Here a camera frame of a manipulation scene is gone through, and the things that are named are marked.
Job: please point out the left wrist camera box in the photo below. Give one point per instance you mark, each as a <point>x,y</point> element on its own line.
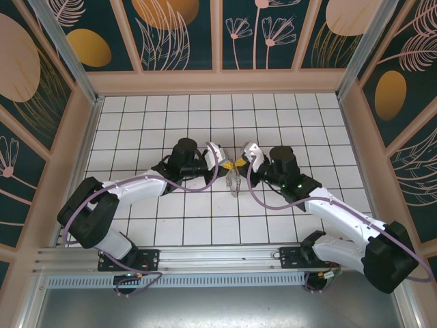
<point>215,153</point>

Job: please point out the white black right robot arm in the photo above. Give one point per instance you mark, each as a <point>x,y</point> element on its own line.
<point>334,212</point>

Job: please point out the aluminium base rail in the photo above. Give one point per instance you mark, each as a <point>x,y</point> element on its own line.
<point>218,254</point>

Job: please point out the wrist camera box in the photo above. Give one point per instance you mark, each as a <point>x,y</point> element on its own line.
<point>253,152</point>
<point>215,153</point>

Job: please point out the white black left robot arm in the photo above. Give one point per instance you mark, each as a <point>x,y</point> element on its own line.
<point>140,186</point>

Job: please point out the aluminium side rail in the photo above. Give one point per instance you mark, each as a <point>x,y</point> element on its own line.
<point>80,171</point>
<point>358,164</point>

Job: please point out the grey metal sheet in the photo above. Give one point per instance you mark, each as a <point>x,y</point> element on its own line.
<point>218,311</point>

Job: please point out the small green circuit board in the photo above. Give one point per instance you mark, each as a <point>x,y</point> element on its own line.
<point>330,274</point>

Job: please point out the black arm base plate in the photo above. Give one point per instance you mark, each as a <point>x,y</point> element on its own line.
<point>290,258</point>
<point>150,258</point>

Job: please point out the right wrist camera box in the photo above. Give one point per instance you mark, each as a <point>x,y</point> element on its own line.
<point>253,152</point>

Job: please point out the aluminium corner post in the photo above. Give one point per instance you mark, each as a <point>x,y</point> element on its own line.
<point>362,51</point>
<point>68,58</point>

